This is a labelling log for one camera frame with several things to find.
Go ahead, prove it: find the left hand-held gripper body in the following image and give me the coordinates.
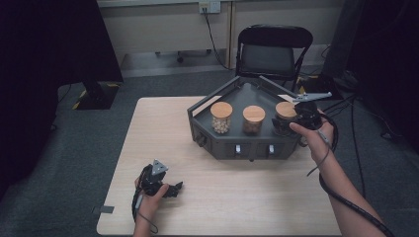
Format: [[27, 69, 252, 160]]
[[140, 159, 169, 196]]

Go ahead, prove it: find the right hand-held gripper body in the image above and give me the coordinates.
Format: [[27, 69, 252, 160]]
[[291, 92, 333, 130]]

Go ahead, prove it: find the glass jar with dark contents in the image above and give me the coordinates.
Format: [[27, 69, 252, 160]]
[[274, 101, 298, 137]]

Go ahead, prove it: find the glass jar with brown contents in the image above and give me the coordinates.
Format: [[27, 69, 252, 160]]
[[242, 105, 267, 135]]

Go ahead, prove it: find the grey metal corner rack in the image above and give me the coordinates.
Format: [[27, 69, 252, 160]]
[[187, 75, 321, 163]]

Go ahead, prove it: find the glass jar with pale balls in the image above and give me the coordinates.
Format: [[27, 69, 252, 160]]
[[209, 101, 234, 135]]

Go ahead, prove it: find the person's left hand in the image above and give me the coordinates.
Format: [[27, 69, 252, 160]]
[[135, 177, 170, 220]]

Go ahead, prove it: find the person's right hand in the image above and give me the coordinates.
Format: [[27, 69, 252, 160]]
[[290, 119, 335, 166]]

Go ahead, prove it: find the black stand base striped tape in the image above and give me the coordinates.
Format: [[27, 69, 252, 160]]
[[295, 74, 344, 102], [72, 80, 122, 111]]

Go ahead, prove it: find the grey tape strip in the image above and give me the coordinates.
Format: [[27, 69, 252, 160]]
[[92, 204, 116, 215]]

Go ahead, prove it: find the black folding chair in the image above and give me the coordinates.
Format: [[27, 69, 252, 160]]
[[234, 24, 314, 93]]

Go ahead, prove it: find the black curtain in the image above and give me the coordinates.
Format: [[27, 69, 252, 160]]
[[0, 0, 124, 201], [320, 0, 419, 152]]

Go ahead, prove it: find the wheeled cart base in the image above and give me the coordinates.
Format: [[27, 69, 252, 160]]
[[154, 48, 212, 64]]

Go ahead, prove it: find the left hand-held gripper cable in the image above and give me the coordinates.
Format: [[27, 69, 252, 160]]
[[130, 169, 159, 234]]

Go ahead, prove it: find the hand-held gripper cable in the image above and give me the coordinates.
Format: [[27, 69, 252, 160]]
[[130, 169, 159, 234], [305, 113, 395, 237]]

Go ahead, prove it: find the right hand-held gripper cable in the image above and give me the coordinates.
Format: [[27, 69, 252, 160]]
[[305, 113, 395, 237]]

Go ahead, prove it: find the black floor cable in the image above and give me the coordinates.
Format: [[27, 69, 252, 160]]
[[320, 93, 406, 198]]

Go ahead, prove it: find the black power cable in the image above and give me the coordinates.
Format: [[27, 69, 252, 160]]
[[201, 7, 236, 71]]

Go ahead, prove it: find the white wall socket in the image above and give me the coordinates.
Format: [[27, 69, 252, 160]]
[[198, 1, 221, 15]]

